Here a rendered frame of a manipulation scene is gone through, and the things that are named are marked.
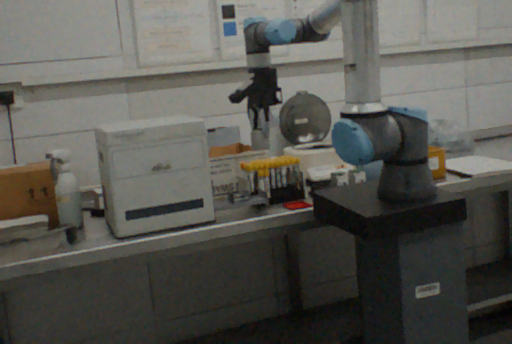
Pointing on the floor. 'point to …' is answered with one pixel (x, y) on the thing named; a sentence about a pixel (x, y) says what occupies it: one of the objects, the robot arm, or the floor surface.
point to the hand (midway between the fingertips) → (259, 134)
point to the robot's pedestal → (415, 287)
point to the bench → (90, 255)
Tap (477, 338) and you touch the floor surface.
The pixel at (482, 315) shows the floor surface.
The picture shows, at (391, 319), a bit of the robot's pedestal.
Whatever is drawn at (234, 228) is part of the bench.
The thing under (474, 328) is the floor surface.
